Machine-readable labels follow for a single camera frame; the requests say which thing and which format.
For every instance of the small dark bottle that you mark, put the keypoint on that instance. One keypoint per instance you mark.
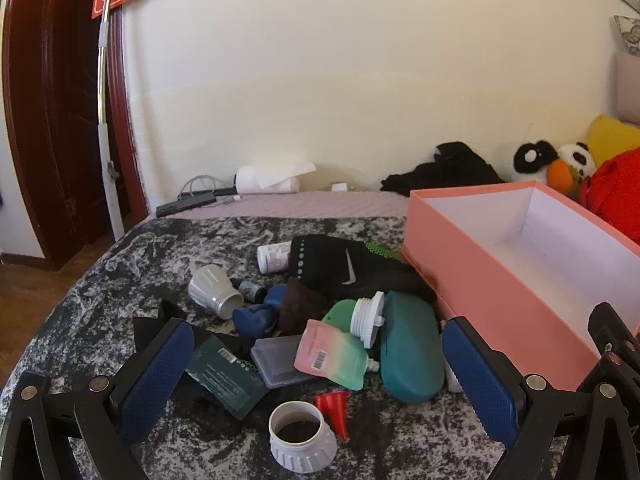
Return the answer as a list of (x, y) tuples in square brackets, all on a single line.
[(248, 288)]

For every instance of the floral pillow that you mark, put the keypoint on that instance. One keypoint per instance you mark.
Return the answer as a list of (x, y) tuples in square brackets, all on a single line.
[(629, 32)]

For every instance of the translucent grey plastic case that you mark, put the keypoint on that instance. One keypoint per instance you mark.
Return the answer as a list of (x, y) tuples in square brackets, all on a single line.
[(277, 362)]

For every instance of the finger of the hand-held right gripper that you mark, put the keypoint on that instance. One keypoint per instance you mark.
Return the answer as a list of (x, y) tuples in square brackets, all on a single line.
[(612, 330)]

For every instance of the brown cloth pouch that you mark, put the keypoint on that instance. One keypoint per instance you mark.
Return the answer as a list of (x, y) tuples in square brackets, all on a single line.
[(300, 307)]

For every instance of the pink cardboard box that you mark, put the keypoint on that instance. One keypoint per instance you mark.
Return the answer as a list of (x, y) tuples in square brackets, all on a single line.
[(500, 280)]

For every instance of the mauve quilted bed sheet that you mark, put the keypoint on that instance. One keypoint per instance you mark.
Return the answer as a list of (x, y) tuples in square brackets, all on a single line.
[(300, 205)]

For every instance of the black clothing heap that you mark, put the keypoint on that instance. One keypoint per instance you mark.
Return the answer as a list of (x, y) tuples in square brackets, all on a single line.
[(445, 170)]

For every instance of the black white plush toy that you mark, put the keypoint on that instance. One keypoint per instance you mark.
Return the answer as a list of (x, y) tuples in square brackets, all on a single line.
[(532, 160)]

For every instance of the white threaded cap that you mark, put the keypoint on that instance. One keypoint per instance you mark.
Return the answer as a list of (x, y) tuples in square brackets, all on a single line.
[(367, 317)]

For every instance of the yellow pillow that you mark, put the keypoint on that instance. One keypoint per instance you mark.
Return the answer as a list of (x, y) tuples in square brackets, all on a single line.
[(612, 137)]

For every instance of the white charger plug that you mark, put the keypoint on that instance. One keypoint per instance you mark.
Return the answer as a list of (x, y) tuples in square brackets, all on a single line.
[(339, 187)]

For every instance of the mint green pouch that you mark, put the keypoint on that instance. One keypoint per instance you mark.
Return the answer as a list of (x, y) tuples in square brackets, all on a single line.
[(337, 315)]

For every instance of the white bottle pink label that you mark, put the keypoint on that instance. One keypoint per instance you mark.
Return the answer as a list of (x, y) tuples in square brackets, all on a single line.
[(272, 257)]

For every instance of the grey marbled printed blanket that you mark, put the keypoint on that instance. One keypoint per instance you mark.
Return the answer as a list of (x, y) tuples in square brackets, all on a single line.
[(150, 260)]

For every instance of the red plastic cone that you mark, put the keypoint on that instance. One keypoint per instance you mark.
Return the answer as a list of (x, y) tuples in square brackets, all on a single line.
[(335, 410)]

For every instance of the grey white plastic cup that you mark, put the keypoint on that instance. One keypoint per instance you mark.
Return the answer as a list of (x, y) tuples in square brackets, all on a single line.
[(212, 292)]

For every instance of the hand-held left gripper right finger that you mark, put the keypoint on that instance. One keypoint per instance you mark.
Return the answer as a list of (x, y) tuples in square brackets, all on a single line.
[(480, 385)]

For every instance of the white tissue roll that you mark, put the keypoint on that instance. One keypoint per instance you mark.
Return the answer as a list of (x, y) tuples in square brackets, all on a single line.
[(265, 179)]

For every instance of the panda plush with orange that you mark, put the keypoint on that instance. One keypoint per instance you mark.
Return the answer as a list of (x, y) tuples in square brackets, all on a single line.
[(570, 165)]

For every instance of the pink green spout pouch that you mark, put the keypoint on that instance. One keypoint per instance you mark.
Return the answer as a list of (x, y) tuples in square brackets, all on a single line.
[(330, 355)]

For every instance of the dark green packet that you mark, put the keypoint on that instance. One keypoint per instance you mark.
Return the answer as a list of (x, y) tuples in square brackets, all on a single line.
[(225, 377)]

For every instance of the white metal pole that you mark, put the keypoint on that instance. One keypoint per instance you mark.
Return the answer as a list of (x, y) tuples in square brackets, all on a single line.
[(106, 110)]

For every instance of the blue toy figure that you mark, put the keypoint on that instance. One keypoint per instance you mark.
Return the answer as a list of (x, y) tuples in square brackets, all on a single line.
[(260, 315)]

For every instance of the dark wooden door frame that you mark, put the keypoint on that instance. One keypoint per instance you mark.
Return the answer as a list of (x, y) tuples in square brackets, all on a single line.
[(50, 110)]

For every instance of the teal glasses case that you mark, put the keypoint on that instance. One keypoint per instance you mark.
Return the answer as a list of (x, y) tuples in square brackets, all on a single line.
[(410, 350)]

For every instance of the red backpack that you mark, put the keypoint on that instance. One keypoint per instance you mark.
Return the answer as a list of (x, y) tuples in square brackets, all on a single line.
[(617, 185)]

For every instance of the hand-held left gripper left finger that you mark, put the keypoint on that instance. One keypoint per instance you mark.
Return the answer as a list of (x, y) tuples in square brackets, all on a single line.
[(155, 385)]

